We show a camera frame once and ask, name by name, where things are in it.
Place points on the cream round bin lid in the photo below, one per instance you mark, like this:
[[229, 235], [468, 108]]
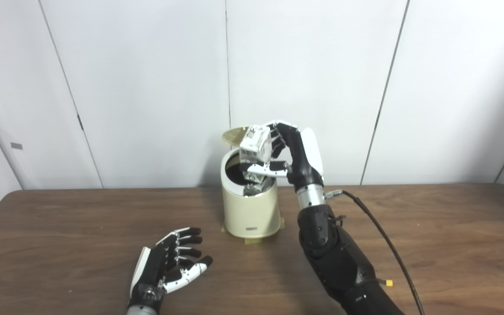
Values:
[[233, 136]]

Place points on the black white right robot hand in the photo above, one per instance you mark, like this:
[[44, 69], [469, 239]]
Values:
[[302, 157]]

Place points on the cream-colored bin body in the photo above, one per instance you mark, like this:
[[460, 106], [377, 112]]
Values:
[[250, 214]]

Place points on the white green milk carton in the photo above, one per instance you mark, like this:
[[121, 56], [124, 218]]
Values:
[[255, 146]]

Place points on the black wall panel hinge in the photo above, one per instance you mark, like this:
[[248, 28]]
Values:
[[80, 122]]

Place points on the small grey wall label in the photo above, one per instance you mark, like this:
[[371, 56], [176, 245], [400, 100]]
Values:
[[16, 145]]

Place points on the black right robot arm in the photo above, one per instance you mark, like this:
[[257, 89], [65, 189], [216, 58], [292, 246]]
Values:
[[339, 258]]

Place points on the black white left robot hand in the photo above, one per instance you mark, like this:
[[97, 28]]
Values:
[[155, 267]]

